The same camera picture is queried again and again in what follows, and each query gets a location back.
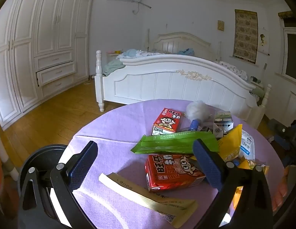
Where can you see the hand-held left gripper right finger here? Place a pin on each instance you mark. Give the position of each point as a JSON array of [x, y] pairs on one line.
[[210, 164]]

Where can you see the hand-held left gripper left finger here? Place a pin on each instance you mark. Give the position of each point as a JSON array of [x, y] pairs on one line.
[[83, 162]]

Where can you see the yellow wrapper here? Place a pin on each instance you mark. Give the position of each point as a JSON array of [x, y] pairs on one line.
[[231, 143]]

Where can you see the dark grey trash bin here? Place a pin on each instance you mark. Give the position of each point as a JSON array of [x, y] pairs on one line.
[[43, 155]]

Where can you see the blue tube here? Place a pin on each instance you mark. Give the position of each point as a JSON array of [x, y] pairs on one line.
[[193, 125]]

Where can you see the white and black box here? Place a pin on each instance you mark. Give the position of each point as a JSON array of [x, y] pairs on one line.
[[223, 124]]

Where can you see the white packet with blue label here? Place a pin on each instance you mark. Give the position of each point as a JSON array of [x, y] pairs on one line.
[[247, 143]]

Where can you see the large red milk carton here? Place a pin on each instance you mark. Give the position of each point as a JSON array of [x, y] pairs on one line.
[[167, 171]]

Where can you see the green plastic wrapper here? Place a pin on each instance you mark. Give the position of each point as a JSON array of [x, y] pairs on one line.
[[167, 142]]

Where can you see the white cotton ball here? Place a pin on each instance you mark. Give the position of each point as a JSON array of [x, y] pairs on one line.
[[198, 109]]

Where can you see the small red milk carton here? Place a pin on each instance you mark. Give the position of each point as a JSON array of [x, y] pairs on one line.
[[167, 121]]

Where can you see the long cream paper wrapper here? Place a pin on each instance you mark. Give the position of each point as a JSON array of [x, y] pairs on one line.
[[138, 195]]

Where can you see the purple tablecloth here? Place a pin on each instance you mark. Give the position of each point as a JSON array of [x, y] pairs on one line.
[[114, 133]]

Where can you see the dark blue object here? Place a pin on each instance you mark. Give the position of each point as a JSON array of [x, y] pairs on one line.
[[281, 133]]

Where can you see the white pole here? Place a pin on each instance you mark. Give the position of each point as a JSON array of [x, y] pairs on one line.
[[3, 152]]

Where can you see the red object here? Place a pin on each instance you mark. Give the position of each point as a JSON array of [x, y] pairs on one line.
[[4, 186]]

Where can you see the green cloth on bedpost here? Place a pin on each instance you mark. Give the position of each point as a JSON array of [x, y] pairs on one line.
[[257, 90]]

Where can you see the white bed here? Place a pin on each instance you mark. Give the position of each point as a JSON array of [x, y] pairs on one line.
[[162, 83]]

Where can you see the white patterned bedding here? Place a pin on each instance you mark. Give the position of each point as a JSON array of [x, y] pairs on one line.
[[231, 69]]

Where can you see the light green cloth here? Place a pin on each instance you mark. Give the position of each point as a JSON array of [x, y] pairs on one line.
[[113, 66]]

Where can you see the blue cloth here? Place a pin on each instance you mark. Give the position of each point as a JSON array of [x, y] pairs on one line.
[[186, 51]]

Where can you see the light blue clothes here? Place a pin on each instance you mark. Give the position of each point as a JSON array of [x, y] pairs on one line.
[[133, 52]]

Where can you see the patterned window blind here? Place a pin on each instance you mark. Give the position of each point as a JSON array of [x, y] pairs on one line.
[[245, 35]]

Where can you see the window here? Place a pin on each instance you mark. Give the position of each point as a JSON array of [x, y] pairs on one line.
[[292, 54]]

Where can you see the white wardrobe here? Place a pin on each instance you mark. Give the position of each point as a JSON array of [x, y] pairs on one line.
[[43, 28]]

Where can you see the small wall picture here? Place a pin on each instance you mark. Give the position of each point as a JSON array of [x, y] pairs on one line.
[[221, 25]]

